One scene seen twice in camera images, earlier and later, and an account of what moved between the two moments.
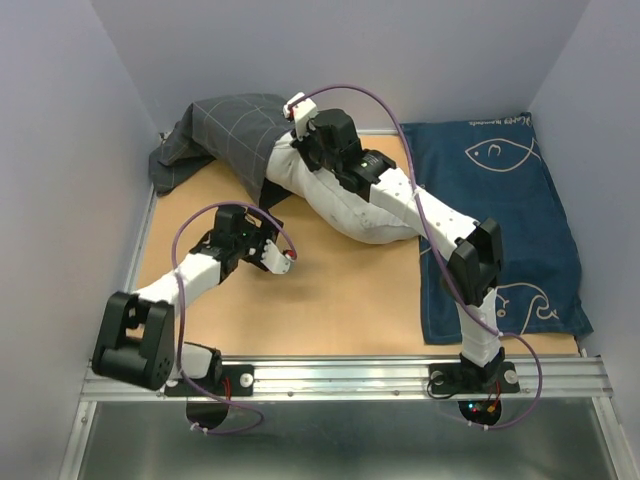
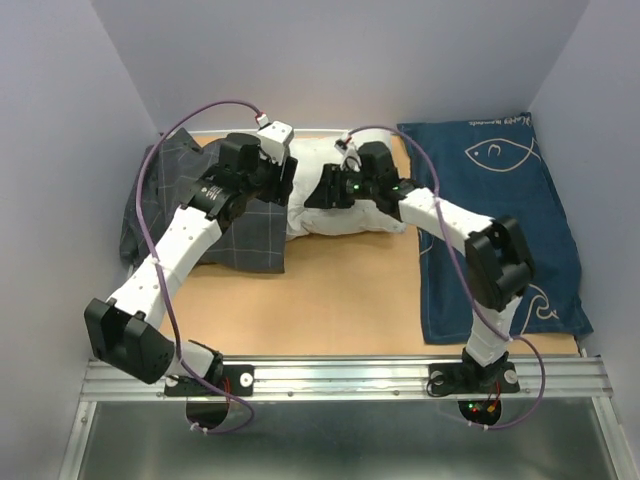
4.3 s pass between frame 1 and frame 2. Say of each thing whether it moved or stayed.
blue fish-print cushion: stayed
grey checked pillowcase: moved
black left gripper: moved
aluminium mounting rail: stayed
